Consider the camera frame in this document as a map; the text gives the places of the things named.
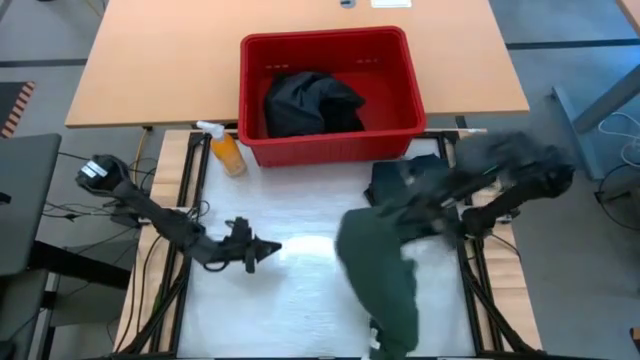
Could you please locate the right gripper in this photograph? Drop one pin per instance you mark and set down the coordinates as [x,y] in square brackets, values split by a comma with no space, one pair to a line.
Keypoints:
[422,207]

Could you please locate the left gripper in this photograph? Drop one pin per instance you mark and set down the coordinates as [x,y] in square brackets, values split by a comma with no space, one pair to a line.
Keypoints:
[245,245]

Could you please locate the blue denim jeans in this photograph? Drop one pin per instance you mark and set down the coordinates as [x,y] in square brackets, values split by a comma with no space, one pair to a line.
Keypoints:
[390,175]

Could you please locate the dark green shirt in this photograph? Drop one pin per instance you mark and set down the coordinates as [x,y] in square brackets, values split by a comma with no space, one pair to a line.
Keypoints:
[380,270]

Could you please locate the dark navy sweatpants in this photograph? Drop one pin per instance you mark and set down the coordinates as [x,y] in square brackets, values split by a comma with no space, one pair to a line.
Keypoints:
[300,105]

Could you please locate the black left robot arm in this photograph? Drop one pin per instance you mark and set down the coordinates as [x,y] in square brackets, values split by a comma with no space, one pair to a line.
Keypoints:
[160,220]

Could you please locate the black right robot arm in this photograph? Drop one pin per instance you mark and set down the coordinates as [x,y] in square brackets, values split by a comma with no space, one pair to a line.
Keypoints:
[520,197]

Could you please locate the red plastic laundry bin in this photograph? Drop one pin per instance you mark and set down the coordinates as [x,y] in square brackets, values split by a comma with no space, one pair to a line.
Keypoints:
[395,100]

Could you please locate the orange spray bottle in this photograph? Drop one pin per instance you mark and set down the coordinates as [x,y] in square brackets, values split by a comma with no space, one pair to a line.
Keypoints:
[229,152]

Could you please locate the grey desk leg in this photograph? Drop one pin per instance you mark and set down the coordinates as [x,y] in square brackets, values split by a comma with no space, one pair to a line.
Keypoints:
[585,115]

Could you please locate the white label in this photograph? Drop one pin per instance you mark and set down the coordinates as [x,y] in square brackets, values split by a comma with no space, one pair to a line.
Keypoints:
[391,3]

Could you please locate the light wooden desk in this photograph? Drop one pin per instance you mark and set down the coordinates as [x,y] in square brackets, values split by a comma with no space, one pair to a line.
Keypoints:
[165,65]

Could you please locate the grey desk grommet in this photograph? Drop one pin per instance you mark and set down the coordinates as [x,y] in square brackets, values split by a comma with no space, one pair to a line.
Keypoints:
[348,3]

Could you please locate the dark grey chair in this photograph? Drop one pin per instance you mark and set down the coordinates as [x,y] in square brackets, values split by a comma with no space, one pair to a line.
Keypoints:
[25,200]

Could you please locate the wooden desk corner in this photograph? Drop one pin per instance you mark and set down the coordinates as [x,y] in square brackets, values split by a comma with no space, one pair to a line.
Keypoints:
[631,12]

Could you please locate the striped floor mat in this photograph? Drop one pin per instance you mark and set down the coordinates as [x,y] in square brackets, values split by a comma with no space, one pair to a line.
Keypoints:
[15,110]

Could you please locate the black aluminium table frame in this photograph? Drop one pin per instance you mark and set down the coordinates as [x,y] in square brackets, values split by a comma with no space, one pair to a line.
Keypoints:
[192,190]

